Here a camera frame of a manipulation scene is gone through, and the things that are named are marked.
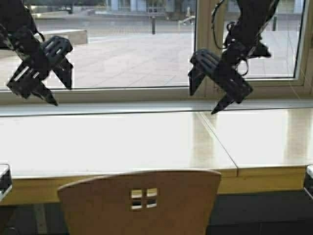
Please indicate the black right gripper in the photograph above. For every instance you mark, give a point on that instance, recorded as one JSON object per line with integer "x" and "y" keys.
{"x": 206, "y": 63}

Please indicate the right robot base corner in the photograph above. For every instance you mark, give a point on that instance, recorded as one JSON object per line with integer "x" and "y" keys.
{"x": 308, "y": 181}

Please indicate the metal handrail outside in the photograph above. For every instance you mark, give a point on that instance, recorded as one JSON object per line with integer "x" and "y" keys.
{"x": 188, "y": 17}

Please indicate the dark bollard outside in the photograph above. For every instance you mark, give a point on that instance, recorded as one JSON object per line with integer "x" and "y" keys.
{"x": 153, "y": 25}

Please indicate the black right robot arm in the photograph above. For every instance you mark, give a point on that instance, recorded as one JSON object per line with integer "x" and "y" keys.
{"x": 242, "y": 43}

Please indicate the long wooden window counter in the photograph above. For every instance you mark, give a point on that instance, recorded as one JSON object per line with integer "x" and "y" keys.
{"x": 254, "y": 150}

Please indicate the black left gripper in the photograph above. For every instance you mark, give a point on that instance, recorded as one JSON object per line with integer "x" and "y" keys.
{"x": 39, "y": 59}

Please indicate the concrete bench outside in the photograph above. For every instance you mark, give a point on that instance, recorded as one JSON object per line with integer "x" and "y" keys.
{"x": 76, "y": 36}

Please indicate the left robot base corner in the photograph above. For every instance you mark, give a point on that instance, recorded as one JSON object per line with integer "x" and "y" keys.
{"x": 6, "y": 182}

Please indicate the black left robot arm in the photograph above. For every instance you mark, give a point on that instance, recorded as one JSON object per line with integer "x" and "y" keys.
{"x": 16, "y": 20}

